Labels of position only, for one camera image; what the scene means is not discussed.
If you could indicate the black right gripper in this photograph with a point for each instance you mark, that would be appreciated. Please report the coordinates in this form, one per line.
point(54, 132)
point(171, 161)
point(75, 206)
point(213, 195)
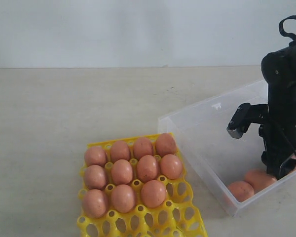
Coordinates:
point(278, 130)

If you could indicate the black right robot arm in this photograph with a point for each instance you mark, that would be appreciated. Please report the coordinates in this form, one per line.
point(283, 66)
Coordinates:
point(279, 71)

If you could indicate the brown egg front bottom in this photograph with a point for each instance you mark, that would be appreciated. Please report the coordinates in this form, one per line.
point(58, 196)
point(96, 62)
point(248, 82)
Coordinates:
point(241, 190)

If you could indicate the clear plastic bin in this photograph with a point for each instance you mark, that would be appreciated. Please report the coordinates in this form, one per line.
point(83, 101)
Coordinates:
point(201, 136)

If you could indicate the yellow plastic egg tray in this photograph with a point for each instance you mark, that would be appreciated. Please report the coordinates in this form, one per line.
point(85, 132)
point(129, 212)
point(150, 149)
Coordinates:
point(175, 217)

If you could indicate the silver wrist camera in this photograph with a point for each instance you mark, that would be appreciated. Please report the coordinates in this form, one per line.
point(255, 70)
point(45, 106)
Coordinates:
point(244, 116)

